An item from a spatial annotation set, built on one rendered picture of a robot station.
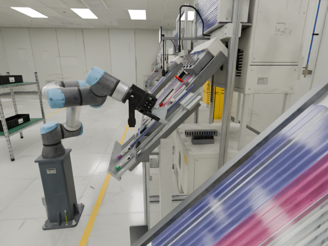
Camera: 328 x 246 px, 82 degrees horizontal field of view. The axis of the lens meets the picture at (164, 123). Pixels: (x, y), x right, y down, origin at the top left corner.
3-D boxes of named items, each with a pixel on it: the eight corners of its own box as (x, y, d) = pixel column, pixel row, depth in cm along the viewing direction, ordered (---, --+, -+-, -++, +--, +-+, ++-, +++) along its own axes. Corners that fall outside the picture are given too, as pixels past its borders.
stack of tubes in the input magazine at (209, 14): (216, 23, 106) (220, -33, 99) (195, 38, 155) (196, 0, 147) (238, 24, 107) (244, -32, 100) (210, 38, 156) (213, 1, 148)
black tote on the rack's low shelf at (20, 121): (5, 131, 251) (3, 123, 248) (-9, 132, 250) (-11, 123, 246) (30, 120, 306) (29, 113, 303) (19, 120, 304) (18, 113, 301)
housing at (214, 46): (222, 65, 111) (206, 47, 108) (200, 66, 158) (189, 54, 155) (233, 54, 110) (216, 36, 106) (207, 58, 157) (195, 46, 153)
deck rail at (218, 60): (146, 146, 119) (138, 140, 118) (146, 145, 121) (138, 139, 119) (228, 58, 108) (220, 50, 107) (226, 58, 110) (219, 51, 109)
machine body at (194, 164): (185, 230, 139) (188, 153, 123) (174, 178, 207) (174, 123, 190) (270, 225, 144) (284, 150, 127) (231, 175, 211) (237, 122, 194)
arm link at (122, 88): (110, 98, 71) (112, 95, 79) (121, 104, 72) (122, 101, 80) (120, 81, 70) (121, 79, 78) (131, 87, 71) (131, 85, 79)
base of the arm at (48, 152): (37, 159, 130) (34, 146, 127) (47, 150, 144) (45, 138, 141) (61, 158, 132) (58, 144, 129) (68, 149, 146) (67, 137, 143)
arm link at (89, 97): (75, 95, 81) (78, 80, 73) (101, 93, 88) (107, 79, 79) (79, 111, 79) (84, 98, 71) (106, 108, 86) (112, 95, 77)
